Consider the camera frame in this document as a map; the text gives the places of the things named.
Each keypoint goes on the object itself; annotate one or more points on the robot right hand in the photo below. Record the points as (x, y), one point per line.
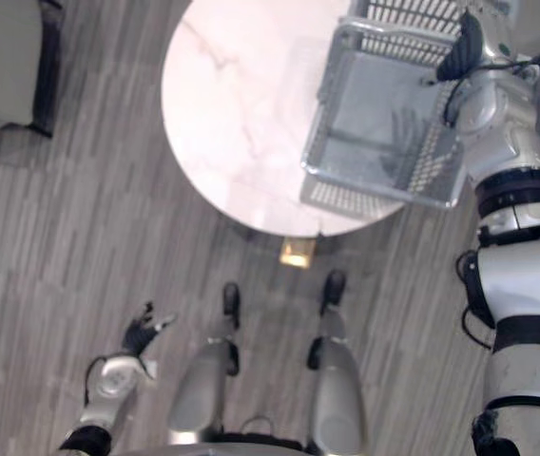
(462, 50)

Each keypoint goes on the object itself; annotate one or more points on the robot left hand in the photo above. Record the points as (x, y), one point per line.
(139, 335)

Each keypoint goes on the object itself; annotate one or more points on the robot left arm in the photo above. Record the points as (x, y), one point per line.
(103, 394)

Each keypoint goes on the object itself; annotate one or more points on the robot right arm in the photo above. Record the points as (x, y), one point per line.
(517, 228)

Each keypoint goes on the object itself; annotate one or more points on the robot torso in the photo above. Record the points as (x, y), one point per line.
(232, 439)

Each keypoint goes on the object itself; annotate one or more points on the gold table base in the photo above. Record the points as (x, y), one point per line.
(296, 252)

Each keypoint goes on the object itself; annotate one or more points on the robot right leg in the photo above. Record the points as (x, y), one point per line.
(334, 366)

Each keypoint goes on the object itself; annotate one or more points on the round white marble table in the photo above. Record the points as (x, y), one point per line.
(251, 123)

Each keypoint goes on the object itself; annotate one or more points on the beige armchair with dark base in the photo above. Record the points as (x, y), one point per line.
(6, 64)

